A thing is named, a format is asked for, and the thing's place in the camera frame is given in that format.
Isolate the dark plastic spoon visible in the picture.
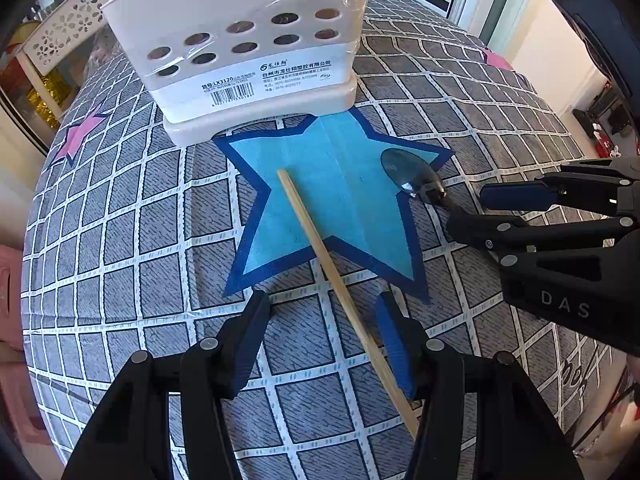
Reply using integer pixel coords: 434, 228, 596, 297
381, 148, 465, 214

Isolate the grey checkered star tablecloth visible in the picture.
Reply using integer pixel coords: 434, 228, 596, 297
21, 0, 625, 479

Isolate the bamboo chopstick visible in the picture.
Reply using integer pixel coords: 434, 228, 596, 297
277, 169, 419, 440

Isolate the pink plastic stool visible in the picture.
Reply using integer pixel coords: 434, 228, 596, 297
0, 246, 50, 445

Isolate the white plastic utensil holder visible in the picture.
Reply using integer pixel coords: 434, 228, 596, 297
103, 0, 368, 146

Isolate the white perforated storage cart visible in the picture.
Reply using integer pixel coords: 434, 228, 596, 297
15, 0, 111, 119

